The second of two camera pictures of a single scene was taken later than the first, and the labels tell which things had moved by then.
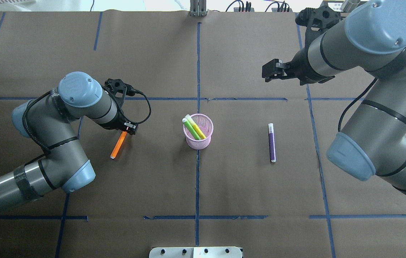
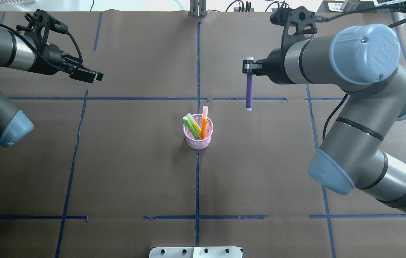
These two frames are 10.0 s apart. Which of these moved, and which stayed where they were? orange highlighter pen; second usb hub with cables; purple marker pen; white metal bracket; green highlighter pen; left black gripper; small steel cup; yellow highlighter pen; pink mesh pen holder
Moved: left black gripper; purple marker pen; orange highlighter pen
Stayed: white metal bracket; pink mesh pen holder; second usb hub with cables; yellow highlighter pen; small steel cup; green highlighter pen
